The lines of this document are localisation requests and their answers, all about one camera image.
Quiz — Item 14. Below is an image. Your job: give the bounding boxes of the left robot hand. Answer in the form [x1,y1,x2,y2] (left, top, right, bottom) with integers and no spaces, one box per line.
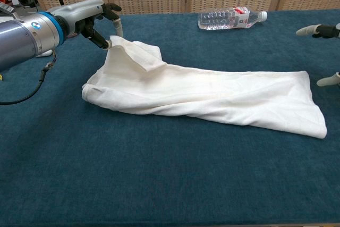
[49,0,124,51]

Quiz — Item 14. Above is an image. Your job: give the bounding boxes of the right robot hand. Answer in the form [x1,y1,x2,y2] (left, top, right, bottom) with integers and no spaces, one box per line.
[295,23,340,87]

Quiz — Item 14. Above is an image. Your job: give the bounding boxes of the white t-shirt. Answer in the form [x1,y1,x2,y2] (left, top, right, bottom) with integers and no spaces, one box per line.
[81,35,328,140]

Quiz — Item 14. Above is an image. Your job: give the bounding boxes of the small grey box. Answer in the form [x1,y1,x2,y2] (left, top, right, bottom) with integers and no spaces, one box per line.
[0,1,15,16]

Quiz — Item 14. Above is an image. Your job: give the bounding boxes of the clear plastic water bottle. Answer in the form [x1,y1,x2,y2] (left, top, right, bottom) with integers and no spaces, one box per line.
[197,5,268,31]

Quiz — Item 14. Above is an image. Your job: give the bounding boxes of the blue table mat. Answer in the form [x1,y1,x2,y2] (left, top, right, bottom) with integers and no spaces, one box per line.
[0,9,340,227]

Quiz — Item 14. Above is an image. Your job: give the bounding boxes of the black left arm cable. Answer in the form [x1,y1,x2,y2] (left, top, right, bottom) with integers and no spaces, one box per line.
[0,48,58,105]

